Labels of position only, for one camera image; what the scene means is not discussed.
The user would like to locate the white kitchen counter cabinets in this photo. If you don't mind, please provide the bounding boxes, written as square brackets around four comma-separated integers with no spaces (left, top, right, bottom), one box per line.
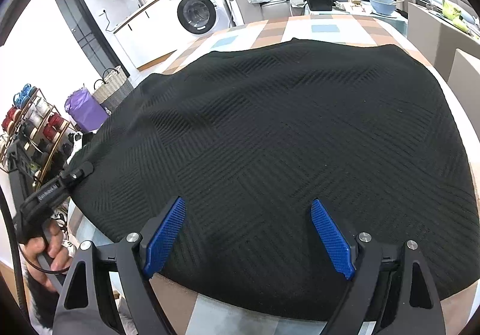
[112,0,181,72]

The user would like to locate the person's left hand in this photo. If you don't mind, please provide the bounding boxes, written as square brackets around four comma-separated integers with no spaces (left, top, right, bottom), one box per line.
[23,220,73,291]

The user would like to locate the white washing machine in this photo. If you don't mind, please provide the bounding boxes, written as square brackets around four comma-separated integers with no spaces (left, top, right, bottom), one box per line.
[164,0,232,36]

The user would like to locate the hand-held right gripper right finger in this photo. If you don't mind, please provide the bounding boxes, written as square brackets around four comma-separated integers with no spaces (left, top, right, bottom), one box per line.
[310,199,447,335]

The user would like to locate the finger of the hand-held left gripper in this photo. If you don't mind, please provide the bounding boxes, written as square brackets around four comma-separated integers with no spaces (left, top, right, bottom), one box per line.
[60,161,95,188]

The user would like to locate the person's left forearm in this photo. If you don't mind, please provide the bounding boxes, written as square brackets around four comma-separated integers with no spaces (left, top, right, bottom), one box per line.
[20,265,64,325]

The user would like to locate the checked tablecloth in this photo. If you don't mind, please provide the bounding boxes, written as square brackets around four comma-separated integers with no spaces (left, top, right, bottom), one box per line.
[67,14,480,335]

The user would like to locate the group of assorted shoes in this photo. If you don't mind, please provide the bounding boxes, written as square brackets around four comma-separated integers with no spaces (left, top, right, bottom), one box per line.
[0,83,72,156]

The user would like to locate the purple plastic bag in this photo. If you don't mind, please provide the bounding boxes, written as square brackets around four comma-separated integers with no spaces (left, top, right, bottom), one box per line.
[64,89,110,133]

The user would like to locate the blue bowl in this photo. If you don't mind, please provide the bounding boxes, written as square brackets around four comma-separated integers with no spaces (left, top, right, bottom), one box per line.
[368,0,398,15]

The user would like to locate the black plastic box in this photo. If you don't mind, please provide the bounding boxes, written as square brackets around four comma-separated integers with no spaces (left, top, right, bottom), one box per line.
[305,0,334,12]

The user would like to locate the woven laundry basket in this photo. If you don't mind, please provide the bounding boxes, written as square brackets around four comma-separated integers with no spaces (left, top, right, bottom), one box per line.
[92,65,134,111]

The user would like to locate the green plush toy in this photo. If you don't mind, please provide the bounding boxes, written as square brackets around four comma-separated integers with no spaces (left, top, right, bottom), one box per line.
[441,0,470,31]

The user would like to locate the black knit sweater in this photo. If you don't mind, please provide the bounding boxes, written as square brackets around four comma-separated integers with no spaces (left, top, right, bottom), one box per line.
[68,37,480,321]

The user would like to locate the wooden shoe rack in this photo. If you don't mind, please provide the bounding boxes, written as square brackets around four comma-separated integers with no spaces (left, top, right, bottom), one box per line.
[0,83,78,183]

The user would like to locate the dark glass door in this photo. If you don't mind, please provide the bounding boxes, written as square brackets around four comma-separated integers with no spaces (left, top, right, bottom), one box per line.
[53,0,121,78]

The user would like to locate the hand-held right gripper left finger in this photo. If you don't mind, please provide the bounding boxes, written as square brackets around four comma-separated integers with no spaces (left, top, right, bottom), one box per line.
[52,196,187,335]

